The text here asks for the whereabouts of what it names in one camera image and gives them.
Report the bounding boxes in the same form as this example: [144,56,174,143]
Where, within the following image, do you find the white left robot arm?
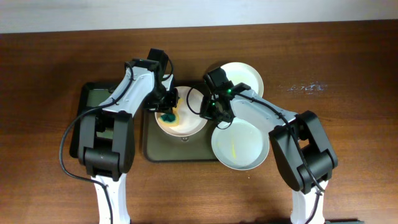
[77,54,178,223]

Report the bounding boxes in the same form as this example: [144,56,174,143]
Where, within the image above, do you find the pink plate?
[155,86,207,137]

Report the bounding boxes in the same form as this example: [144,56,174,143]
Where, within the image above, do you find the cream plate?
[221,62,264,97]

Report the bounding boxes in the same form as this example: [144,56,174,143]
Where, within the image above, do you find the green and yellow sponge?
[157,98,183,127]

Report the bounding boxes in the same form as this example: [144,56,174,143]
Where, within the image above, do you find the small black sponge tray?
[69,82,118,159]

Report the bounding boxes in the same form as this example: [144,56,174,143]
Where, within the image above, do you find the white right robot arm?
[200,86,338,223]

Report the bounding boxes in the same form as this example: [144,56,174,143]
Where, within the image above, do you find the pale green plate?
[211,118,270,170]

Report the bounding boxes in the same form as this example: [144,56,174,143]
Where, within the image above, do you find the large dark serving tray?
[142,82,219,162]

